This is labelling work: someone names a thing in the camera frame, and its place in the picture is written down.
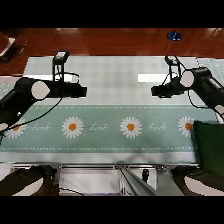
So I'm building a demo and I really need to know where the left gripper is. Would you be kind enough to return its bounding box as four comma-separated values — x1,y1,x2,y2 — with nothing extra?
62,82,89,99

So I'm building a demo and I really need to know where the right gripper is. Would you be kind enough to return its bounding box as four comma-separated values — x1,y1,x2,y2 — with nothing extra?
150,79,184,100

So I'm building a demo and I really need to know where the silver frame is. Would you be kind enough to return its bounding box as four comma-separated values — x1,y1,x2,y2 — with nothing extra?
9,162,202,197

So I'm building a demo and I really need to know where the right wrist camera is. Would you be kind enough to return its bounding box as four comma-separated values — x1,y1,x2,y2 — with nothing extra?
163,54,183,83

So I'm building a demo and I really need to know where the black cable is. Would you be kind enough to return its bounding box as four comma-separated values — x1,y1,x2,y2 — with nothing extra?
0,95,64,137
58,186,87,197
185,89,210,110

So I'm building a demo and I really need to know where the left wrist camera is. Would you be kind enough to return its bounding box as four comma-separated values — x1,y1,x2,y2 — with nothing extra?
52,49,71,83

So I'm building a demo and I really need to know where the blue round disc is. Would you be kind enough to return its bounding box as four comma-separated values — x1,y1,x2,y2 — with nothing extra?
166,30,183,42

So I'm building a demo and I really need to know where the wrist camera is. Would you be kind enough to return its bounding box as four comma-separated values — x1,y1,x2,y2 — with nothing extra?
52,49,71,83
163,54,183,83

